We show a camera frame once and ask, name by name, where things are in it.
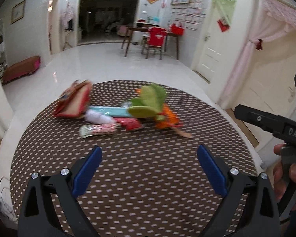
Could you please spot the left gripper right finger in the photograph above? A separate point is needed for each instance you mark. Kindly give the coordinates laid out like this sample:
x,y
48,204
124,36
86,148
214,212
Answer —
x,y
260,216

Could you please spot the red covered chair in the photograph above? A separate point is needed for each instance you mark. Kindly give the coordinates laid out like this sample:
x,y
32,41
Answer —
x,y
155,41

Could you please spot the wooden dining table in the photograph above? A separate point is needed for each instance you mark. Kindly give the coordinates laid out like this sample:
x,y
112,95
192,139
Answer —
x,y
131,30

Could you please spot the orange snack bag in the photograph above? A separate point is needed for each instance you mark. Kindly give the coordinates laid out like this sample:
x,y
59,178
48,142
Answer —
x,y
167,119

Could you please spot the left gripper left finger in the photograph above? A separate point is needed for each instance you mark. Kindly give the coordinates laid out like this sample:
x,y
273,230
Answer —
x,y
38,216

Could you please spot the white panel door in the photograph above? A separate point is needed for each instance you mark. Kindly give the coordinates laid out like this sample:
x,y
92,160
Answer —
x,y
218,24

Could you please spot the pink curtain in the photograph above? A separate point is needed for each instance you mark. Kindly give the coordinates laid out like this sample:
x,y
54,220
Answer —
x,y
273,20

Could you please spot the brown dotted tablecloth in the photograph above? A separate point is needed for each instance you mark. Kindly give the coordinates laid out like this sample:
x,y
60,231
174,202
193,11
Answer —
x,y
149,182

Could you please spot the framed wall picture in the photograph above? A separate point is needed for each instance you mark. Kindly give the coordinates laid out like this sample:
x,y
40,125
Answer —
x,y
18,12

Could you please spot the red basket on table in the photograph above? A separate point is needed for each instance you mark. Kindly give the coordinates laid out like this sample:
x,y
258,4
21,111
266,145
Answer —
x,y
177,28

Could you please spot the person right hand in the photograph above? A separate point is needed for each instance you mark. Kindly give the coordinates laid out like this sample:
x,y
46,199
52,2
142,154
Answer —
x,y
285,178

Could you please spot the green plush toy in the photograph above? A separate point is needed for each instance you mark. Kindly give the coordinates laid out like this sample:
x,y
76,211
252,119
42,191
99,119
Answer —
x,y
149,103

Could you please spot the red white candy wrapper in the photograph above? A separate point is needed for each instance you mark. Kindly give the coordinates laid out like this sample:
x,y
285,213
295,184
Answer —
x,y
93,130

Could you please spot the red cardboard snack box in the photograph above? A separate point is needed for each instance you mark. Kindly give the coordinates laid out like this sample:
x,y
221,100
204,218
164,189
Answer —
x,y
74,101

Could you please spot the teal long wrapper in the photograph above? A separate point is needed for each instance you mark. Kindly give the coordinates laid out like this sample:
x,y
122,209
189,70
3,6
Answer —
x,y
119,112

